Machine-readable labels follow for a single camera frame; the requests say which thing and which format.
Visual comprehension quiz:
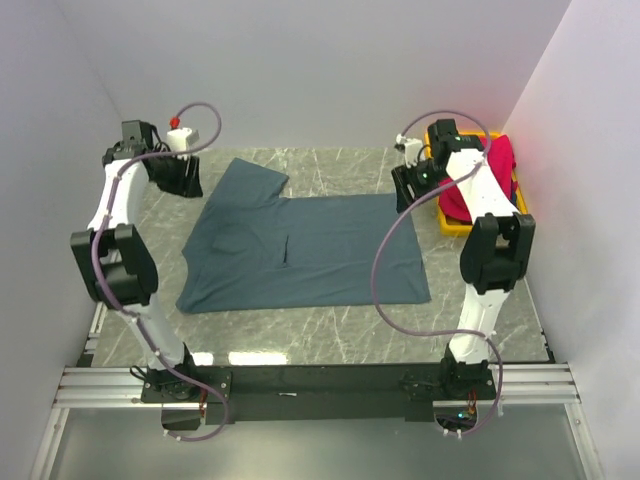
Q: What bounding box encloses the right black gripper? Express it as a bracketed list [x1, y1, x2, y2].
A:
[390, 160, 448, 214]

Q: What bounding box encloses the blue-grey t-shirt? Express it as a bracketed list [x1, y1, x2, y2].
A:
[176, 158, 431, 314]

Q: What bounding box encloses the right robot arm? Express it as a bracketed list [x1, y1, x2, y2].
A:
[392, 119, 535, 399]

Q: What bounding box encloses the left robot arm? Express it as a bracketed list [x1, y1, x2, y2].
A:
[70, 118, 203, 402]

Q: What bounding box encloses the red t-shirt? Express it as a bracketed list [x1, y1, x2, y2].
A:
[438, 135, 516, 224]

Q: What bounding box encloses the yellow plastic bin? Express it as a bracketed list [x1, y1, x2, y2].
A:
[437, 132, 528, 237]

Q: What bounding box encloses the black base beam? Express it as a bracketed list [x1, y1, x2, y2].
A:
[129, 362, 499, 430]

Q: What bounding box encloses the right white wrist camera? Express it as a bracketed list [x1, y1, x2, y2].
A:
[394, 134, 423, 168]

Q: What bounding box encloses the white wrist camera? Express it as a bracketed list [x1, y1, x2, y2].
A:
[165, 116, 199, 152]
[394, 134, 423, 168]

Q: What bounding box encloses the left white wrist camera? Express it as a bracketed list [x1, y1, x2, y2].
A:
[165, 116, 199, 152]

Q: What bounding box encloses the aluminium rail frame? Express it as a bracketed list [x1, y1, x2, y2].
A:
[27, 147, 609, 480]

